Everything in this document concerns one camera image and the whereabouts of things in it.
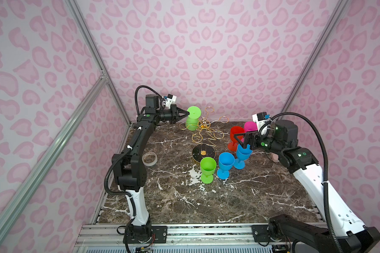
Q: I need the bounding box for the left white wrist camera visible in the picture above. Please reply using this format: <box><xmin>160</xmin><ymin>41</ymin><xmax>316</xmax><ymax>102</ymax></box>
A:
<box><xmin>162</xmin><ymin>94</ymin><xmax>177</xmax><ymax>109</ymax></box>

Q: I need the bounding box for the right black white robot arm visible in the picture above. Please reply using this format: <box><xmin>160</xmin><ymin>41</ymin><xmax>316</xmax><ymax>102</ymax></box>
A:
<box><xmin>234</xmin><ymin>120</ymin><xmax>380</xmax><ymax>253</ymax></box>

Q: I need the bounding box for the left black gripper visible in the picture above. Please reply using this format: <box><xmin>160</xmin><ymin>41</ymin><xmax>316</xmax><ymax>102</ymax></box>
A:
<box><xmin>156</xmin><ymin>105</ymin><xmax>189</xmax><ymax>125</ymax></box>

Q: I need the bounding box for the green wine glass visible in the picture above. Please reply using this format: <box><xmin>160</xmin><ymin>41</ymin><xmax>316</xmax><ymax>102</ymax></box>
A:
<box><xmin>185</xmin><ymin>106</ymin><xmax>202</xmax><ymax>131</ymax></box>
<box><xmin>200</xmin><ymin>157</ymin><xmax>216</xmax><ymax>184</ymax></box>

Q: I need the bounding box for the red wine glass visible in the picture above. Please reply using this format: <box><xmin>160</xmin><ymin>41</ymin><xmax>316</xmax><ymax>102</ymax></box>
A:
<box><xmin>227</xmin><ymin>126</ymin><xmax>246</xmax><ymax>152</ymax></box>

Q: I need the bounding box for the blue wine glass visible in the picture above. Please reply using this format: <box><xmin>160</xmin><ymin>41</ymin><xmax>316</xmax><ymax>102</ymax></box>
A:
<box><xmin>217</xmin><ymin>152</ymin><xmax>235</xmax><ymax>180</ymax></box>
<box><xmin>233</xmin><ymin>144</ymin><xmax>252</xmax><ymax>170</ymax></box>

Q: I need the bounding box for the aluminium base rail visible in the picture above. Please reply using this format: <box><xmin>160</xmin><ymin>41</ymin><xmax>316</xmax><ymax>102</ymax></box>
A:
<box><xmin>72</xmin><ymin>222</ymin><xmax>336</xmax><ymax>253</ymax></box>

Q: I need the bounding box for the gold wire glass rack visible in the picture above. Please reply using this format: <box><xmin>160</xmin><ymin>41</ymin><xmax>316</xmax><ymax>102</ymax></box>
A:
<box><xmin>179</xmin><ymin>106</ymin><xmax>229</xmax><ymax>163</ymax></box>

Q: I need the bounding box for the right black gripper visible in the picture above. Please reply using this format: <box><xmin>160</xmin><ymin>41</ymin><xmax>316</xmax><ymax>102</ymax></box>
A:
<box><xmin>234</xmin><ymin>129</ymin><xmax>285</xmax><ymax>155</ymax></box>

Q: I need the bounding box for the left black cable hose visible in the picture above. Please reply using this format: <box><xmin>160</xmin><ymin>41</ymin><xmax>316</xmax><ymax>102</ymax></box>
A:
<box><xmin>103</xmin><ymin>85</ymin><xmax>162</xmax><ymax>197</ymax></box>

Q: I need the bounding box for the clear tape roll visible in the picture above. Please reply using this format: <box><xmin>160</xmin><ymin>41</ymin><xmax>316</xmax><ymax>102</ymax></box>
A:
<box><xmin>142</xmin><ymin>152</ymin><xmax>158</xmax><ymax>167</ymax></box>

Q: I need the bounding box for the pink rectangular block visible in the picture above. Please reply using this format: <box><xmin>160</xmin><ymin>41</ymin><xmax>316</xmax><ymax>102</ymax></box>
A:
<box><xmin>270</xmin><ymin>153</ymin><xmax>279</xmax><ymax>163</ymax></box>

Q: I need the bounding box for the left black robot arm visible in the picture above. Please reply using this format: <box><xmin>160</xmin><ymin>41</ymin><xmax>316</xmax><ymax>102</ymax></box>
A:
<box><xmin>103</xmin><ymin>94</ymin><xmax>190</xmax><ymax>246</ymax></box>

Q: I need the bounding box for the magenta wine glass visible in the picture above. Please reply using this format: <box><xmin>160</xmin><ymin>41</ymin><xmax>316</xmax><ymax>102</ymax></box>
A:
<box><xmin>243</xmin><ymin>121</ymin><xmax>258</xmax><ymax>132</ymax></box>

